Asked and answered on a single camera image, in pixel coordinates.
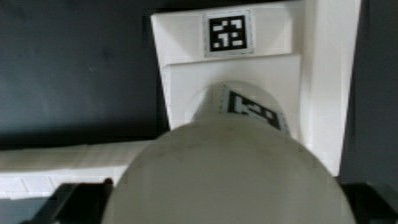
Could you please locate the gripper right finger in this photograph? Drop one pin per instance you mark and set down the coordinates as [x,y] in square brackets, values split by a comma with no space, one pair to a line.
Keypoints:
[374,203]

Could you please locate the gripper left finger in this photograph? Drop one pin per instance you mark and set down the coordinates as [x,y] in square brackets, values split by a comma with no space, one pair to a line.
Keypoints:
[76,204]

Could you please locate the white lamp bulb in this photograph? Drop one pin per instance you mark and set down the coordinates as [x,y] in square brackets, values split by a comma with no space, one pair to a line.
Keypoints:
[227,172]

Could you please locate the white lamp base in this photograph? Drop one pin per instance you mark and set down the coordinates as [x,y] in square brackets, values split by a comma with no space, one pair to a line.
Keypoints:
[230,44]

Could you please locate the white fence frame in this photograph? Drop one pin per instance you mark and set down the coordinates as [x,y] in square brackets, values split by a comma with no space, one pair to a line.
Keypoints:
[83,102]

